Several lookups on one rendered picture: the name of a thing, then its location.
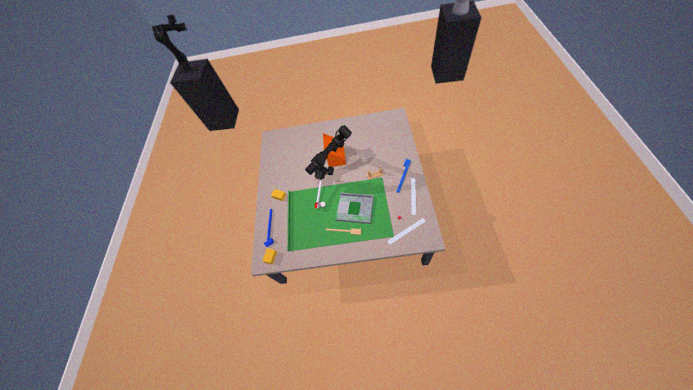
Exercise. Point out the blue putter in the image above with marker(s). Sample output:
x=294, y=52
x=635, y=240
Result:
x=269, y=240

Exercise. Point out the green putting mat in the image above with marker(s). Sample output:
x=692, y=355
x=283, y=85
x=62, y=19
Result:
x=308, y=224

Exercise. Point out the yellow block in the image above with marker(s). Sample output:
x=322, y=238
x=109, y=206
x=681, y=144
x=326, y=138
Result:
x=269, y=256
x=278, y=195

